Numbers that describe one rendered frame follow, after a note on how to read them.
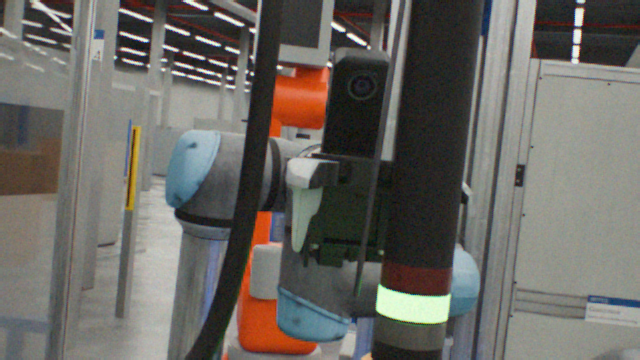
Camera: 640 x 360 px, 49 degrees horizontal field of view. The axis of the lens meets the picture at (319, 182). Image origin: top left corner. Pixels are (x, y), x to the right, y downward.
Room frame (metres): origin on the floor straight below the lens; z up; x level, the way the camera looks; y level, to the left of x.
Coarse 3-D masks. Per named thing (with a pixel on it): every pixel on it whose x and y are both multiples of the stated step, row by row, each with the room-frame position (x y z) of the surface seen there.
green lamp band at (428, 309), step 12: (384, 300) 0.32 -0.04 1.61; (396, 300) 0.32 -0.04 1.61; (408, 300) 0.31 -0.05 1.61; (420, 300) 0.31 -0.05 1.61; (432, 300) 0.32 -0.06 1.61; (444, 300) 0.32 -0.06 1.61; (384, 312) 0.32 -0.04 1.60; (396, 312) 0.32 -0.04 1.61; (408, 312) 0.31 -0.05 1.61; (420, 312) 0.31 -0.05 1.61; (432, 312) 0.32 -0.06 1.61; (444, 312) 0.32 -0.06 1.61
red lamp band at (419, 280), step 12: (384, 264) 0.33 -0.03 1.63; (396, 264) 0.32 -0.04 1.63; (384, 276) 0.32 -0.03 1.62; (396, 276) 0.32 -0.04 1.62; (408, 276) 0.32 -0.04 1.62; (420, 276) 0.31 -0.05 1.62; (432, 276) 0.31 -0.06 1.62; (444, 276) 0.32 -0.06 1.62; (396, 288) 0.32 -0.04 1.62; (408, 288) 0.31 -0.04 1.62; (420, 288) 0.31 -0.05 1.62; (432, 288) 0.32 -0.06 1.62; (444, 288) 0.32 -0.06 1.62
